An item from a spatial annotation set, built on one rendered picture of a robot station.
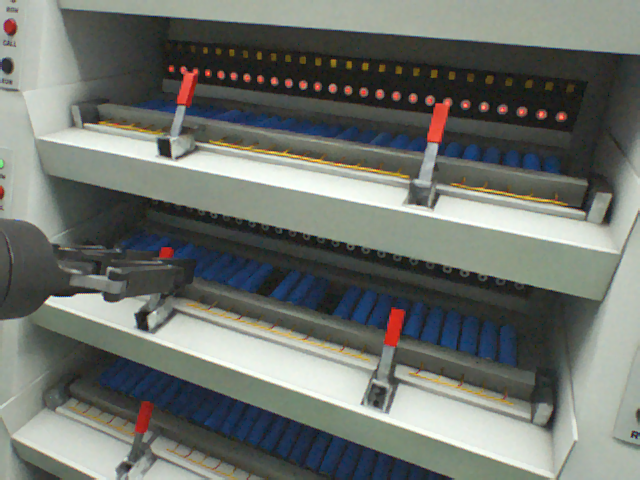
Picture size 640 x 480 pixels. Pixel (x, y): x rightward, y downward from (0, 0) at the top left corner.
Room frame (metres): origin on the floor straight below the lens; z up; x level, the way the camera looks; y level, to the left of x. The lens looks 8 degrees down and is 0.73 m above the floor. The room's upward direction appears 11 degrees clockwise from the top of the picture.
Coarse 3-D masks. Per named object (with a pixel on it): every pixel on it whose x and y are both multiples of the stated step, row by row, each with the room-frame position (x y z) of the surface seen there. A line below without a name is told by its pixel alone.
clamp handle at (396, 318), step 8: (392, 312) 0.41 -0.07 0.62; (400, 312) 0.40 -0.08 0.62; (392, 320) 0.40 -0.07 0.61; (400, 320) 0.40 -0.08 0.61; (392, 328) 0.40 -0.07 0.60; (400, 328) 0.40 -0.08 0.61; (392, 336) 0.40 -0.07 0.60; (392, 344) 0.40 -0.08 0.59; (384, 352) 0.40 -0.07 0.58; (392, 352) 0.40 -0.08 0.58; (384, 360) 0.40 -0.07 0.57; (384, 368) 0.40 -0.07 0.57; (384, 376) 0.39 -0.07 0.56
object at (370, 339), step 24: (192, 288) 0.51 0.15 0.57; (216, 288) 0.51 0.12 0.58; (240, 312) 0.50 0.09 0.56; (264, 312) 0.49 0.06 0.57; (288, 312) 0.48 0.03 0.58; (312, 312) 0.48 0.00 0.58; (288, 336) 0.46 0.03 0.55; (336, 336) 0.46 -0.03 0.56; (360, 336) 0.45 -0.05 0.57; (384, 336) 0.45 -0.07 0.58; (408, 360) 0.44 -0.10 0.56; (432, 360) 0.43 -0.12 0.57; (456, 360) 0.42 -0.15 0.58; (480, 360) 0.42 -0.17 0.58; (480, 384) 0.42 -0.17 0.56; (504, 384) 0.41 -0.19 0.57; (528, 384) 0.40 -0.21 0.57
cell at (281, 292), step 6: (294, 270) 0.56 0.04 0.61; (288, 276) 0.55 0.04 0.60; (294, 276) 0.55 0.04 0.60; (300, 276) 0.56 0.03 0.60; (282, 282) 0.54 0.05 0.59; (288, 282) 0.54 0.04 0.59; (294, 282) 0.55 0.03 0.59; (276, 288) 0.53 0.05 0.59; (282, 288) 0.53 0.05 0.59; (288, 288) 0.53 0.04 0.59; (294, 288) 0.54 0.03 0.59; (276, 294) 0.51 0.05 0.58; (282, 294) 0.52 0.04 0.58; (288, 294) 0.53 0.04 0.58; (282, 300) 0.51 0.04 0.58
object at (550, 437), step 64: (320, 256) 0.58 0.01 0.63; (64, 320) 0.50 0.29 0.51; (128, 320) 0.48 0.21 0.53; (192, 320) 0.49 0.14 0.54; (256, 320) 0.50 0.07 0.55; (256, 384) 0.42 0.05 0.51; (320, 384) 0.41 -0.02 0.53; (384, 448) 0.39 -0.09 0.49; (448, 448) 0.36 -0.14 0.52; (512, 448) 0.36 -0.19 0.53
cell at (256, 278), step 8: (264, 264) 0.57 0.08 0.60; (256, 272) 0.55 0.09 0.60; (264, 272) 0.56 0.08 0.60; (272, 272) 0.57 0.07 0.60; (248, 280) 0.54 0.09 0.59; (256, 280) 0.54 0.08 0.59; (264, 280) 0.55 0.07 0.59; (240, 288) 0.52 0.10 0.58; (248, 288) 0.52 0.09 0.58; (256, 288) 0.53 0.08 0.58
